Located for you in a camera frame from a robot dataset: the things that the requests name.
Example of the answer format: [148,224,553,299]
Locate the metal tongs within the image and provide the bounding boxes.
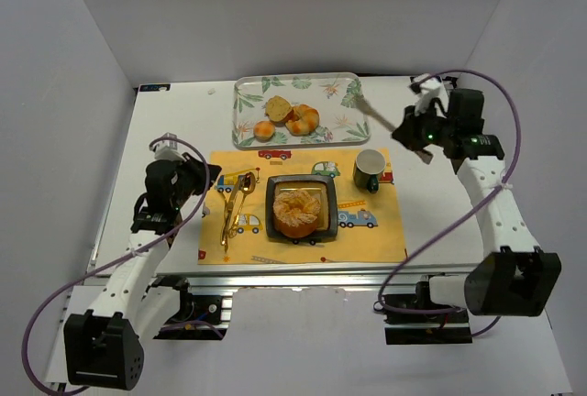
[353,95,434,165]

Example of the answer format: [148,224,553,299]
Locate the large round orange bread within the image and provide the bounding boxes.
[272,189,321,239]

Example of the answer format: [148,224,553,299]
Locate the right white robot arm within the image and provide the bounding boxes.
[392,85,561,317]

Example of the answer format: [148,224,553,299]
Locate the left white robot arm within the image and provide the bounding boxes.
[63,152,221,391]

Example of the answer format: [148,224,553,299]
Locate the cut muffin bread piece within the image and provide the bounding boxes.
[265,95,293,124]

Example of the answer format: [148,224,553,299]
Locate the croissant shaped bread roll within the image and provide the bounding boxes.
[285,104,320,136]

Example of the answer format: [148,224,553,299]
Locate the gold knife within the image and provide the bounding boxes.
[220,174,249,246]

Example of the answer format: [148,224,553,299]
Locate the gold spoon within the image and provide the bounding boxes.
[230,171,257,234]

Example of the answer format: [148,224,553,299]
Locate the dark green mug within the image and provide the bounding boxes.
[353,149,386,193]

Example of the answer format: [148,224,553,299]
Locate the gold fork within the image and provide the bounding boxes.
[221,178,241,251]

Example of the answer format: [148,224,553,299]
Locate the small round bun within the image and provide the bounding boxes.
[253,121,275,142]

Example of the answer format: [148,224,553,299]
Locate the yellow vehicle print placemat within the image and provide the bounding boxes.
[198,148,407,266]

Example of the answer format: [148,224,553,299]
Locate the floral white serving tray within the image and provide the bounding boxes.
[232,72,371,149]

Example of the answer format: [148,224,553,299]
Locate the left blue corner label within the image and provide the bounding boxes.
[138,83,171,93]

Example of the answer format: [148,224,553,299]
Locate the black square plate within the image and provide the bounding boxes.
[265,174,338,245]

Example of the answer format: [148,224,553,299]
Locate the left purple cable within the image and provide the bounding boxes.
[20,137,226,395]

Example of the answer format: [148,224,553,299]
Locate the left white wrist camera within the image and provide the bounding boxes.
[149,132,184,162]

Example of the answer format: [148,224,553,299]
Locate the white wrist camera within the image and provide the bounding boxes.
[149,132,184,162]
[409,74,444,116]

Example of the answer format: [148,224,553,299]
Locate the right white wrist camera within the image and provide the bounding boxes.
[409,74,444,116]

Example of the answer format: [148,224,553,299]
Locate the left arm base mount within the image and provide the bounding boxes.
[146,275,229,341]

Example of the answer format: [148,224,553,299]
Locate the aluminium frame rail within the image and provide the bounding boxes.
[146,262,473,297]

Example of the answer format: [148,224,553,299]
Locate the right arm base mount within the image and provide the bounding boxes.
[373,280,472,346]

